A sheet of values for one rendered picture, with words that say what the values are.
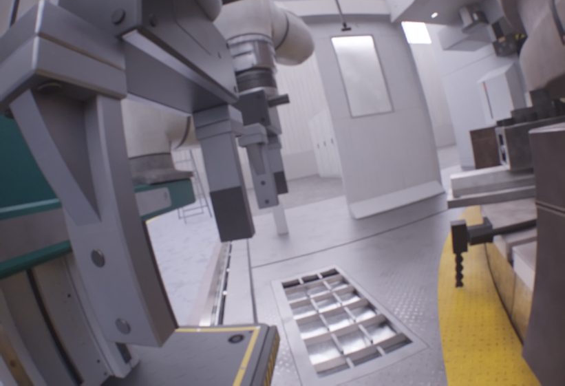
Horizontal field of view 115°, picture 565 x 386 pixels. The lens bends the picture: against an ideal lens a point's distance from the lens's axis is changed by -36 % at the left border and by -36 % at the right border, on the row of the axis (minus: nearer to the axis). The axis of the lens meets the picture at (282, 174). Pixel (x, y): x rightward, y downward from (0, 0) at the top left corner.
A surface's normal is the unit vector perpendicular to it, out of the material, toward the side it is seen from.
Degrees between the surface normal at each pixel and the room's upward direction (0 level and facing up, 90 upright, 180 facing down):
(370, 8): 90
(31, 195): 90
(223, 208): 90
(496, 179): 71
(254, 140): 90
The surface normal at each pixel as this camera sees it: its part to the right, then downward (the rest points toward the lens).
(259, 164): 0.00, 0.53
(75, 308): 0.97, -0.20
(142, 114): 0.64, -0.11
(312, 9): 0.14, 0.00
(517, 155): -0.59, 0.15
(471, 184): -0.62, -0.18
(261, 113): -0.11, 0.05
